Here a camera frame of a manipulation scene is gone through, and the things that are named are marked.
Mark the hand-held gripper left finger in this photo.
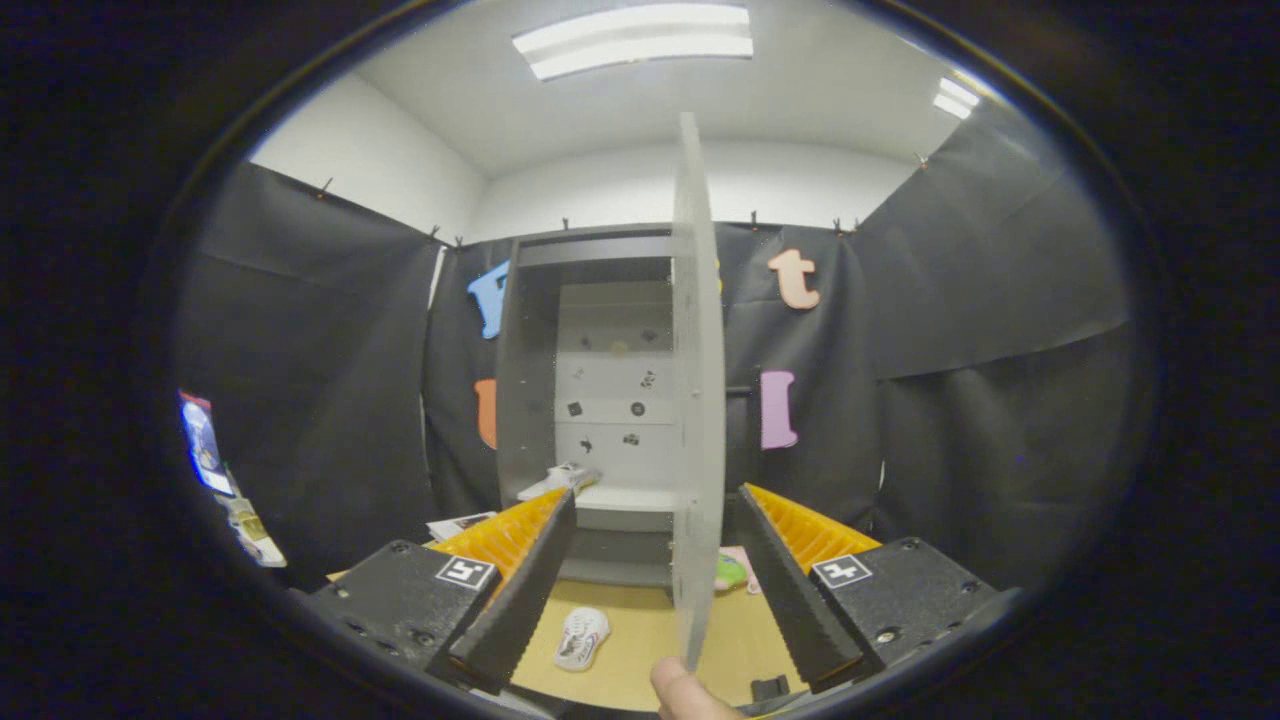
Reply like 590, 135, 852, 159
300, 487, 579, 696

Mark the white paper booklet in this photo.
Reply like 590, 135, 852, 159
427, 511, 498, 543

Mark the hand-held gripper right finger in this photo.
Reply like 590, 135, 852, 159
735, 483, 1021, 696

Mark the long ceiling light panel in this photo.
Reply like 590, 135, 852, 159
512, 3, 756, 83

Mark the white canvas shoe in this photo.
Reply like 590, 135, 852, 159
517, 461, 601, 502
553, 606, 612, 673

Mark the green and pink plush toy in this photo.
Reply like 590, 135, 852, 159
714, 546, 763, 597

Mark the grey shoe cabinet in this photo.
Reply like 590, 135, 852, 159
495, 222, 741, 591

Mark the small ceiling light panel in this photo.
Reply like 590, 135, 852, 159
932, 75, 983, 121

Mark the black backdrop cloth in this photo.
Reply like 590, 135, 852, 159
170, 100, 1136, 591

